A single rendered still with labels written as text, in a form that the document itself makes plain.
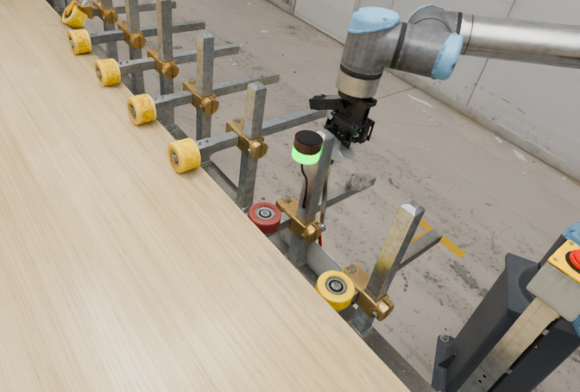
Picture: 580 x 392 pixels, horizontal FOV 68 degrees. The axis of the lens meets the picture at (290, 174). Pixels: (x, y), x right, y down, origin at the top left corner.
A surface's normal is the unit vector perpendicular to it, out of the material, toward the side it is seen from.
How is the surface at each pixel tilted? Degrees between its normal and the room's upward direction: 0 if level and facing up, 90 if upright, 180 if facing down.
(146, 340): 0
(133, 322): 0
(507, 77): 90
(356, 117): 90
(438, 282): 0
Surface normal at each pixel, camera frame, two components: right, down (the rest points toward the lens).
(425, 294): 0.14, -0.77
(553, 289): -0.77, 0.31
